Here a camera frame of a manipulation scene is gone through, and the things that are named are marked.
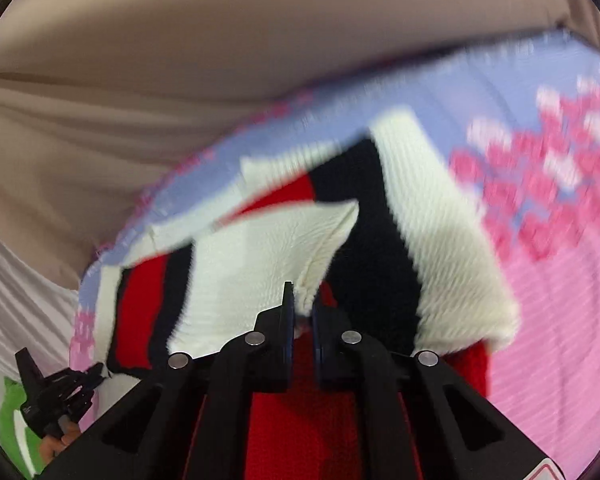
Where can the person's left hand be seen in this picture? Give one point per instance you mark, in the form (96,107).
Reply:
(59,441)

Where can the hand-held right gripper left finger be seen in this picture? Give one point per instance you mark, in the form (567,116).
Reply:
(289,320)

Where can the red white black knit sweater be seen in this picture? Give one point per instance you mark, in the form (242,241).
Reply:
(260,260)

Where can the green white cloth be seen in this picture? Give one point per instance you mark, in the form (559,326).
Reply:
(15,425)

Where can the beige cloth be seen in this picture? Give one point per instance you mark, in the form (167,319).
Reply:
(180,60)

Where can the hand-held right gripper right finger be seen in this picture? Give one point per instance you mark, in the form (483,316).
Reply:
(318,340)

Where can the blue pink knit blanket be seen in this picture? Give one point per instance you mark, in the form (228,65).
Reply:
(540,270)

